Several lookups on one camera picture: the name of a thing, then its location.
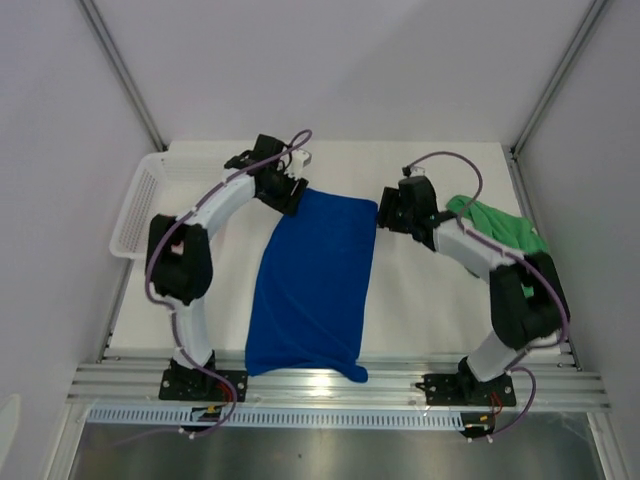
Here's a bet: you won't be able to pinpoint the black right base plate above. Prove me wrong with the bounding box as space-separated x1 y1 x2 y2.
415 373 516 407

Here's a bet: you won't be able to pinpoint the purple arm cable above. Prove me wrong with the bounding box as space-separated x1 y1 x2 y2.
143 129 315 446
403 151 571 444

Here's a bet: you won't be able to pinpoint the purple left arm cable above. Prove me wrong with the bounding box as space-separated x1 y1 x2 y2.
143 129 315 446

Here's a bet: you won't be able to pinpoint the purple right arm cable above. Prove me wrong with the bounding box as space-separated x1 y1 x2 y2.
403 151 571 444

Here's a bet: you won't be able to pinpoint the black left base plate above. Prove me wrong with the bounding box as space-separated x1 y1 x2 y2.
158 369 249 403

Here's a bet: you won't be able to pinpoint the aluminium left frame post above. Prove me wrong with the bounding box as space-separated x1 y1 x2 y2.
75 0 167 152

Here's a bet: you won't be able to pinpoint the aluminium right side rail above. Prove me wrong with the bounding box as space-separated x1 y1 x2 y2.
503 147 582 371

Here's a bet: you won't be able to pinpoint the blue towel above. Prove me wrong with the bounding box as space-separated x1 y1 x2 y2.
245 189 378 383

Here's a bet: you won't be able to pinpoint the aluminium left side rail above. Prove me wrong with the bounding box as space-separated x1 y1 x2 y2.
94 259 134 363

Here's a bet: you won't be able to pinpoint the aluminium frame post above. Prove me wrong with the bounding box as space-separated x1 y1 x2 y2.
75 0 167 152
509 0 613 161

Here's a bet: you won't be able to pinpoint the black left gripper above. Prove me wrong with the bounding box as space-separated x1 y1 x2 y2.
257 166 308 218

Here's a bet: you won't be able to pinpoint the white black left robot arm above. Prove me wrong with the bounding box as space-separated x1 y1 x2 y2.
144 148 311 400

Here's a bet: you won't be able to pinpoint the aluminium front rail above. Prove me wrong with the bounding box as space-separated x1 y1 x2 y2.
67 349 611 412

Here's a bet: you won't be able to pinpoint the green towel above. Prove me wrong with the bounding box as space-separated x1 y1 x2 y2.
446 195 549 254

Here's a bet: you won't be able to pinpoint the white perforated plastic basket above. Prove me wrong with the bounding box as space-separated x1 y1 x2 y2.
109 152 226 260

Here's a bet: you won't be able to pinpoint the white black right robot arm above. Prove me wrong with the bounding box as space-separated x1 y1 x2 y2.
377 177 569 404

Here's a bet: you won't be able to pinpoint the aluminium right frame post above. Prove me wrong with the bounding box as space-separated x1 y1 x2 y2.
509 0 613 161

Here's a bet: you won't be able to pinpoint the aluminium rail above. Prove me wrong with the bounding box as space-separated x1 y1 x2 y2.
67 349 611 412
503 147 582 371
94 259 134 363

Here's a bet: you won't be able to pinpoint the white slotted cable duct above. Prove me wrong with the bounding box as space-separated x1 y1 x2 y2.
86 404 464 432

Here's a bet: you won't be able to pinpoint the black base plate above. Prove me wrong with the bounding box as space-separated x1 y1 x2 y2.
415 373 516 407
158 369 249 403

